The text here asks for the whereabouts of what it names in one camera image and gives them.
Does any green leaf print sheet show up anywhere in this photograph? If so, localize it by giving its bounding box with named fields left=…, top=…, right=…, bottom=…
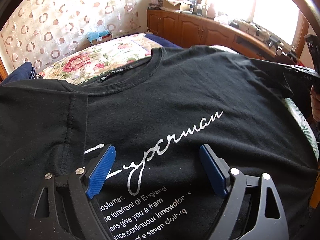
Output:
left=283, top=98, right=319, bottom=161

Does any window with wooden frame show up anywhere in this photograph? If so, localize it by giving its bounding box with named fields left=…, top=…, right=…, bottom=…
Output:
left=198, top=0, right=309, bottom=56

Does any navy blue blanket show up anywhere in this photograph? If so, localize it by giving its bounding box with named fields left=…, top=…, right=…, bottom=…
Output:
left=145, top=34, right=181, bottom=49

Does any cardboard box on sideboard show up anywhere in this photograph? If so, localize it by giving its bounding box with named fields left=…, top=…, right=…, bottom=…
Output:
left=163, top=0, right=192, bottom=11

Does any person's right hand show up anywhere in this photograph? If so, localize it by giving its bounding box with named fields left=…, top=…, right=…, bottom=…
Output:
left=310, top=87, right=320, bottom=122

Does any pink bottle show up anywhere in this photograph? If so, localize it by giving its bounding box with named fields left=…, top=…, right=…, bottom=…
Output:
left=207, top=3, right=216, bottom=20

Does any black printed t-shirt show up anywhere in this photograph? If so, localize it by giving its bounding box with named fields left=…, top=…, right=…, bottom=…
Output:
left=1, top=46, right=318, bottom=239

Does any folded navy garment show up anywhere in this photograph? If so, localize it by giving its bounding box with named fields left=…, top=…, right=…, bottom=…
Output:
left=1, top=62, right=36, bottom=86

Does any long wooden sideboard cabinet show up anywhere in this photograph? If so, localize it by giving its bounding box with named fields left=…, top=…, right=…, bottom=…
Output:
left=147, top=9, right=300, bottom=65

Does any floral quilt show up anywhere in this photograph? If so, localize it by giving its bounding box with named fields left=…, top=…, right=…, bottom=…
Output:
left=40, top=34, right=161, bottom=85

